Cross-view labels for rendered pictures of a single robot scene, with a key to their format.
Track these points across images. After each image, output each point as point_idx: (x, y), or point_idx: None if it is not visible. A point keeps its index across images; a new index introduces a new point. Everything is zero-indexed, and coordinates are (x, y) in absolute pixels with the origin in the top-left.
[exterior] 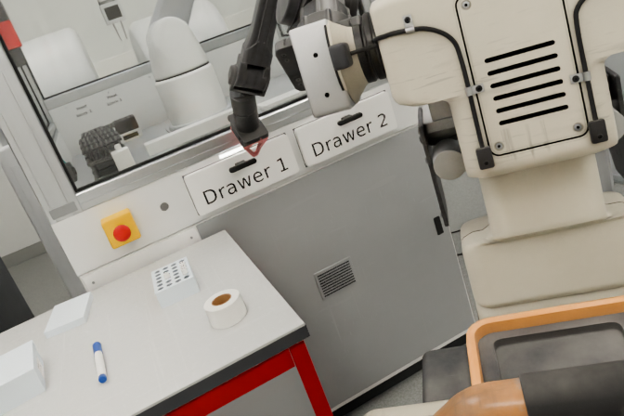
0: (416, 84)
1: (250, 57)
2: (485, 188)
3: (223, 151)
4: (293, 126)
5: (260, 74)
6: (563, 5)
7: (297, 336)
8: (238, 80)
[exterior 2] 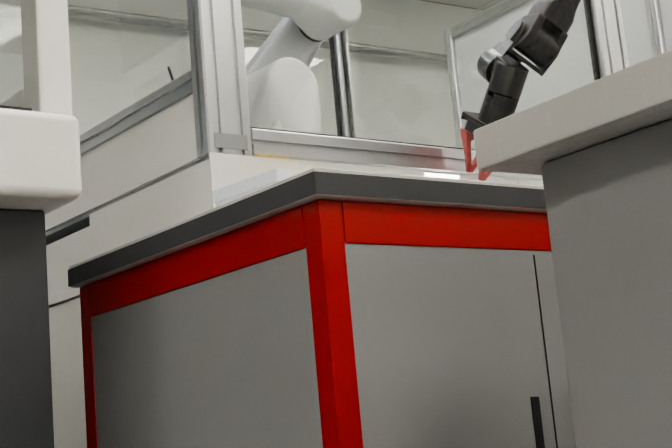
0: None
1: (551, 10)
2: None
3: (430, 170)
4: (514, 183)
5: (553, 39)
6: None
7: None
8: (529, 34)
